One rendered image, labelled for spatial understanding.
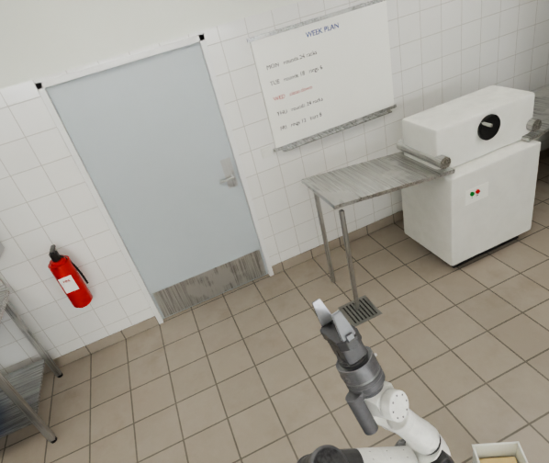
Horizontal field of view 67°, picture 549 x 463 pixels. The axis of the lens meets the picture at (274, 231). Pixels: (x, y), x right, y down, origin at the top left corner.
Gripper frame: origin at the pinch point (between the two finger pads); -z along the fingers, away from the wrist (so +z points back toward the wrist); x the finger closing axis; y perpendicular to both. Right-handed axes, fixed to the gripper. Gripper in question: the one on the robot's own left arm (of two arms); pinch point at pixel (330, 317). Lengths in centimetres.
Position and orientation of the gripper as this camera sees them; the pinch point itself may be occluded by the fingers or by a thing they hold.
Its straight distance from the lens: 92.6
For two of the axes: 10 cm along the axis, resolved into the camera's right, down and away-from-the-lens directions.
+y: -8.3, 5.1, -2.1
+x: 2.8, 0.7, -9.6
